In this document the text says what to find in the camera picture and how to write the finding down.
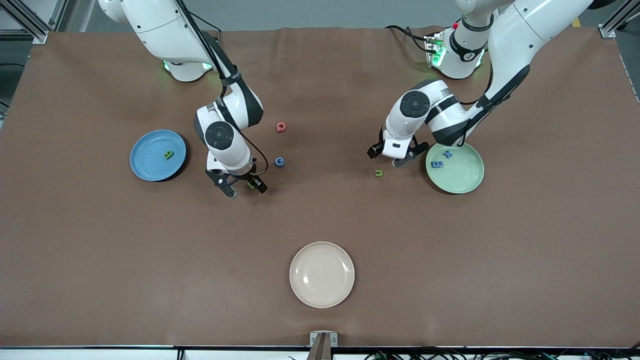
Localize green plate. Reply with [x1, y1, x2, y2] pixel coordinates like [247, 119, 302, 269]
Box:
[425, 139, 485, 195]

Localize brown table mat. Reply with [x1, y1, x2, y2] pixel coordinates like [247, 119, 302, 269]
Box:
[0, 26, 640, 348]

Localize right arm black cable sleeve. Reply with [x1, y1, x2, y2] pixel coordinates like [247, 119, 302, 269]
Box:
[172, 0, 269, 176]

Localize grey metal mount bracket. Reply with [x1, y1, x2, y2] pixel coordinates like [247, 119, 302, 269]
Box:
[310, 331, 339, 347]

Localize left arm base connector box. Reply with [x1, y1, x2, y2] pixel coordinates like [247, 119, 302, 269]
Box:
[425, 32, 447, 68]

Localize beige plate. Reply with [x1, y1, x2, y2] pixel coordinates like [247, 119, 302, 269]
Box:
[289, 241, 356, 309]

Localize blue plate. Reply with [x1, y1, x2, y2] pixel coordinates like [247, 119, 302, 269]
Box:
[129, 129, 187, 182]

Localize aluminium frame profile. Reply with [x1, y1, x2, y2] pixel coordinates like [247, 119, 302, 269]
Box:
[0, 0, 68, 45]
[600, 0, 640, 38]

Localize left arm base black cable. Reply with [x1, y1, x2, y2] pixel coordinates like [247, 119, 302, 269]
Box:
[385, 25, 436, 53]

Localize white table rail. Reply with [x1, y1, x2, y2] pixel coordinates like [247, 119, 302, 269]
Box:
[0, 348, 308, 360]

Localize left arm black cable sleeve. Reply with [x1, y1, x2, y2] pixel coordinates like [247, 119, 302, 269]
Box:
[457, 0, 531, 148]

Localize aluminium camera post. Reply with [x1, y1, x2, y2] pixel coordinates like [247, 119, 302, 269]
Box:
[306, 334, 335, 360]

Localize arm black cable sleeve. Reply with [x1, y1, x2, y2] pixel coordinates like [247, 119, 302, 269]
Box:
[172, 0, 269, 176]
[457, 0, 531, 148]

